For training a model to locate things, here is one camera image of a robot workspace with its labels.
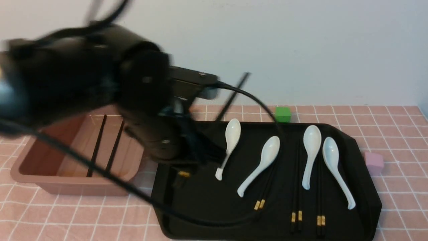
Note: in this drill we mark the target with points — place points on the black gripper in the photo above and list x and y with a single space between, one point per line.
155 128

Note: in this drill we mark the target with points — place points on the black chopstick gold band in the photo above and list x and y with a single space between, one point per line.
225 108
268 194
295 191
319 199
300 192
322 214
181 178
261 195

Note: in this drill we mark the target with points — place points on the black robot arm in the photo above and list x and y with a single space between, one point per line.
41 85

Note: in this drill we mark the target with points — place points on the white ceramic spoon far left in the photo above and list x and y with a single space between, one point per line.
232 134

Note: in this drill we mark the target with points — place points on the white ceramic spoon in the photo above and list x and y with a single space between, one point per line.
312 143
330 154
232 134
269 153

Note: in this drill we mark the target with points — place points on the green foam cube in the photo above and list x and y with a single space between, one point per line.
283 114

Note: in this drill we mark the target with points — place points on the right black chopstick in bin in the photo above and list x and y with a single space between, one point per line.
114 149

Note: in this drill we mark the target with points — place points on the black chopstick in bin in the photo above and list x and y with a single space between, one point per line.
98 141
114 149

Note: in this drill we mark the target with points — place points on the left black chopstick in bin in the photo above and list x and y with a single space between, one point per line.
98 141

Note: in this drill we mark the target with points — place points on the black plastic tray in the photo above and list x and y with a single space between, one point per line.
203 197

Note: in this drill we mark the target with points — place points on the white ceramic spoon far right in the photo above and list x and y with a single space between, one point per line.
330 154

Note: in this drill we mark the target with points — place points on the pink rectangular plastic bin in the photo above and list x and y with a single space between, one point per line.
57 173

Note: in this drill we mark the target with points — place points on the pink foam cube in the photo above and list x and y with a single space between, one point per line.
374 163

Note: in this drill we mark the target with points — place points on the pink checkered tablecloth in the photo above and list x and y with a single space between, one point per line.
398 133

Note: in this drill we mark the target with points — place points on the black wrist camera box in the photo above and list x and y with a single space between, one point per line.
190 83

